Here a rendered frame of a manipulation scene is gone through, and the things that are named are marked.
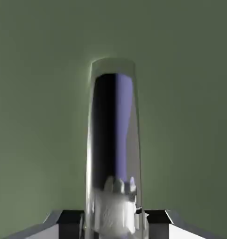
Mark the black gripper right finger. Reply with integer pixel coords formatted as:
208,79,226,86
143,209,217,239

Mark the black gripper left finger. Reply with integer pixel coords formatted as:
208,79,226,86
3,210,86,239

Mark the shiny curved metal drawer handle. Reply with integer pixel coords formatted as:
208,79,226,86
83,57,148,239

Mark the green painted drawer front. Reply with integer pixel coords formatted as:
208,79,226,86
0,0,227,239

